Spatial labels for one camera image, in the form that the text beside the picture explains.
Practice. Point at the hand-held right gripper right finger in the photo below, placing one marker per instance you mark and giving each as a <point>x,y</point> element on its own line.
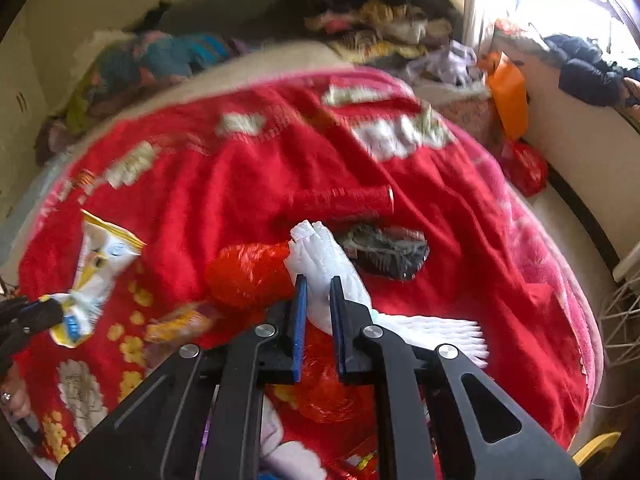
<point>336,320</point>

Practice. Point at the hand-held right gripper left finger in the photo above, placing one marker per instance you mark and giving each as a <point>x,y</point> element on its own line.
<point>300,320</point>

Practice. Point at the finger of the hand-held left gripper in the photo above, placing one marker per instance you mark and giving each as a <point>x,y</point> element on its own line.
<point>37,316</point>

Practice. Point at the white crinkled plastic wrapper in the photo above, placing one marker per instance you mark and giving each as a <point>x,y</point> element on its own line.
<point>320,255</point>

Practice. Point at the yellow and white snack packet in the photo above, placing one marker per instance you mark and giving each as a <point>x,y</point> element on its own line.
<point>100,260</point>

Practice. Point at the yellow trash bin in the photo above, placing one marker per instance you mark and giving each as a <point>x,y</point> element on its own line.
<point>597,447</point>

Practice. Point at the person's left hand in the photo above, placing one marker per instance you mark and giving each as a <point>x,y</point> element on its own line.
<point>17,392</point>

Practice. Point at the red crumpled plastic bag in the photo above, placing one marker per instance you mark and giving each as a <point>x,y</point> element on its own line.
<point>245,275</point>

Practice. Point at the dark crumpled wrapper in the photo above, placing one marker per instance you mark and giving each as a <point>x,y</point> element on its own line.
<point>385,255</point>

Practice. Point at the red cylindrical snack packet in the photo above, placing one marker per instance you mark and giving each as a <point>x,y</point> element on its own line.
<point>345,200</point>

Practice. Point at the orange snack wrapper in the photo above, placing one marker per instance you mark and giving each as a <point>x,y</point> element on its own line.
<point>175,325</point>

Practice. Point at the red floral blanket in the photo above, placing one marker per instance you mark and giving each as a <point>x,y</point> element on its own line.
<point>225,160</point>

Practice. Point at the pink blanket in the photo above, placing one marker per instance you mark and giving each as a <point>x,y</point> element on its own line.
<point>550,260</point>

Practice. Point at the red shopping bag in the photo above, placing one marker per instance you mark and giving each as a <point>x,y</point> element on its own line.
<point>525,165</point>

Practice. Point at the floral fabric box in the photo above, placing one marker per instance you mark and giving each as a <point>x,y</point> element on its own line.
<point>470,115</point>

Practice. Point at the orange bag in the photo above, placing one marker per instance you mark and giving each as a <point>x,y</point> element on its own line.
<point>505,95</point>

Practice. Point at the pale lilac cloth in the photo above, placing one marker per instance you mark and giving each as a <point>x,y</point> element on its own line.
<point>450,62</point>

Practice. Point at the teal floral cloth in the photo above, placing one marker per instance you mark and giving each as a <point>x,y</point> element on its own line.
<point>165,52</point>

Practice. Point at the pile of clothes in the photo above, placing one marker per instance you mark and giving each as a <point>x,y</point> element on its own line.
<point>380,15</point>

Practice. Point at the grey headboard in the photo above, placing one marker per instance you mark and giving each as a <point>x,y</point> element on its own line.
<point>225,15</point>

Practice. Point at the dark padded jacket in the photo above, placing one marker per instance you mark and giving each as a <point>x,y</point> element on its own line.
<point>585,72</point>

